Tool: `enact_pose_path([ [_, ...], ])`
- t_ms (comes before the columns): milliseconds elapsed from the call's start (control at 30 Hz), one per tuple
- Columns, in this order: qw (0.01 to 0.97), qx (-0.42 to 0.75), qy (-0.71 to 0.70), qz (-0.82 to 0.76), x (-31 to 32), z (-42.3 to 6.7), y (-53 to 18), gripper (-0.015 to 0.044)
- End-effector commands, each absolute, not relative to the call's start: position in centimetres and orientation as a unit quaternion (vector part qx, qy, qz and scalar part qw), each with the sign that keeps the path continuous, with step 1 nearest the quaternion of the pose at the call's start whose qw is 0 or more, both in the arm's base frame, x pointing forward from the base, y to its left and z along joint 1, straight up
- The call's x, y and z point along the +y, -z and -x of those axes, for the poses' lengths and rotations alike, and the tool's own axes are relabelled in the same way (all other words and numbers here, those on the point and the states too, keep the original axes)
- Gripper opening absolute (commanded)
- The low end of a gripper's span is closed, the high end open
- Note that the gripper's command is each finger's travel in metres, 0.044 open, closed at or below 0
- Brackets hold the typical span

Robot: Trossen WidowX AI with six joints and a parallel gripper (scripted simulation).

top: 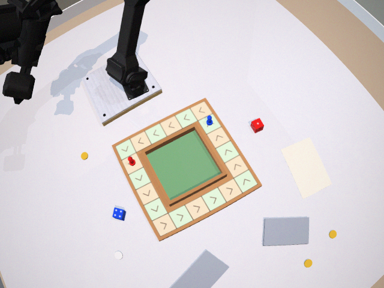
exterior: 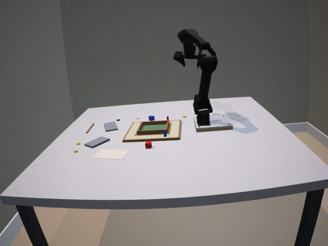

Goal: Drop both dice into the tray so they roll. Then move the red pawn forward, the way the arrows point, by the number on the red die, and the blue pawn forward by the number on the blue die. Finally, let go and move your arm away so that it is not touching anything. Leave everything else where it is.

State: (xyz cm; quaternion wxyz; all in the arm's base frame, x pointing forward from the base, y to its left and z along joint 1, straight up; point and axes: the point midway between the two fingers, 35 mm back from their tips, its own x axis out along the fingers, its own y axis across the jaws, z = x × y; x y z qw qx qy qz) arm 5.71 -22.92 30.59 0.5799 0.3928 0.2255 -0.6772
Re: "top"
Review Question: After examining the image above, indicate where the red pawn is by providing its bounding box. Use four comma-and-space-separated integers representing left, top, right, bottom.
128, 157, 136, 166

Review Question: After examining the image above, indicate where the yellow round disc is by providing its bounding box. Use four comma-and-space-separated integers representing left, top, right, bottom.
329, 230, 337, 239
81, 152, 88, 160
304, 259, 312, 268

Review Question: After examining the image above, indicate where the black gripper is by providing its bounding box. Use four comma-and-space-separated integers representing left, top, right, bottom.
2, 36, 46, 104

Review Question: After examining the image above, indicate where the blue die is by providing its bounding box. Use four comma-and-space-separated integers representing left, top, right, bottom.
113, 208, 126, 221

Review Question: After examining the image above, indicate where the blue pawn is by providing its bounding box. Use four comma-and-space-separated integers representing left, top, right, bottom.
206, 115, 213, 125

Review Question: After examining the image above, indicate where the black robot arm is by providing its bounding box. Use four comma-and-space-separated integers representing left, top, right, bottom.
0, 0, 150, 100

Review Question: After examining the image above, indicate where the red die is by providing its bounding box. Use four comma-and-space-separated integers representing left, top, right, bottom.
251, 118, 264, 134

